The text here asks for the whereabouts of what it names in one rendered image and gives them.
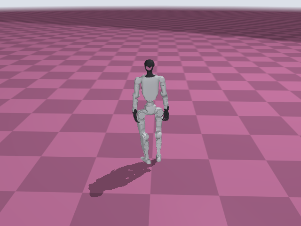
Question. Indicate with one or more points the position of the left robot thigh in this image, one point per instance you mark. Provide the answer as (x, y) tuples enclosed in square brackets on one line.
[(141, 126)]

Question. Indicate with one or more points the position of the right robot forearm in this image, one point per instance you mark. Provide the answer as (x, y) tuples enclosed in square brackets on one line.
[(165, 101)]

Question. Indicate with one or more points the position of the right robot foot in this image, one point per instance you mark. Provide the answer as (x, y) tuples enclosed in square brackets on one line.
[(158, 158)]

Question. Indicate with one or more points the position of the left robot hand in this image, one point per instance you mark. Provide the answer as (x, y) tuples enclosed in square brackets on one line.
[(135, 117)]

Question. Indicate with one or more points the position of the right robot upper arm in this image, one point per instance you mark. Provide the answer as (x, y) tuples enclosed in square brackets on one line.
[(162, 85)]

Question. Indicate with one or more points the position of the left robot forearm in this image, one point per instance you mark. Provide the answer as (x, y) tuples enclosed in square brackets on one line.
[(135, 102)]

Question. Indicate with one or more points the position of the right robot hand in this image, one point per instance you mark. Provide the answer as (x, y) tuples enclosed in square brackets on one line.
[(166, 114)]

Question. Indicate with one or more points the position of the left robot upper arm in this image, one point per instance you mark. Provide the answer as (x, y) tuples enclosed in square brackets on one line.
[(138, 80)]

